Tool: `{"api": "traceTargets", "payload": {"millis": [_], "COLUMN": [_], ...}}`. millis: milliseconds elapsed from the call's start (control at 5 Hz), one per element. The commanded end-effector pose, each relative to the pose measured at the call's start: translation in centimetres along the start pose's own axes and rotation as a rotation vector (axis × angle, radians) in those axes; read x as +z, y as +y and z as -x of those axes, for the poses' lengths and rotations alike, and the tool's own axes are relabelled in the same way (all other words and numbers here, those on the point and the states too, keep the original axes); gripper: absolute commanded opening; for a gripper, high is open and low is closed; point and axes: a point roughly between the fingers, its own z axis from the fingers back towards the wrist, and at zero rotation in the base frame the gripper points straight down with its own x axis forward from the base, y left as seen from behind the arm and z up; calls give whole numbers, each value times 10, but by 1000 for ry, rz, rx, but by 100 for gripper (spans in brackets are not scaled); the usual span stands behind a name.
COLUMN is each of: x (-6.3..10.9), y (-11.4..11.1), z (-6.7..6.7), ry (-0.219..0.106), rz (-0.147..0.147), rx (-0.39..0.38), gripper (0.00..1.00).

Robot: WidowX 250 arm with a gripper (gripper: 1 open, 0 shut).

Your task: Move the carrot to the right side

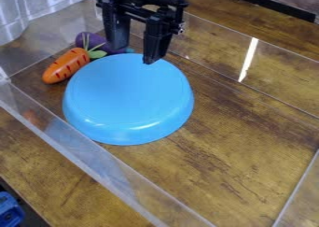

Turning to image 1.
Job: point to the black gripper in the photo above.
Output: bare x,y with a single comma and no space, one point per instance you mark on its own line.
162,15

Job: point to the orange toy carrot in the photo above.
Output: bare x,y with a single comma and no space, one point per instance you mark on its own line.
73,61

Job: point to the purple toy eggplant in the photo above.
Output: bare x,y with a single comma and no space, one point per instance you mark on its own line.
97,40

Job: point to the blue upside-down bowl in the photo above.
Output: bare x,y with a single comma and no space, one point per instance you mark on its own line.
126,103

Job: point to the white checkered curtain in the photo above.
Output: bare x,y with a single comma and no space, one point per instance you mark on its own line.
19,12

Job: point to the blue plastic object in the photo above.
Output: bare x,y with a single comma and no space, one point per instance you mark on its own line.
11,212

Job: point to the clear acrylic enclosure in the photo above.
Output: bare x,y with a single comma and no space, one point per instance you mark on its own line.
201,141

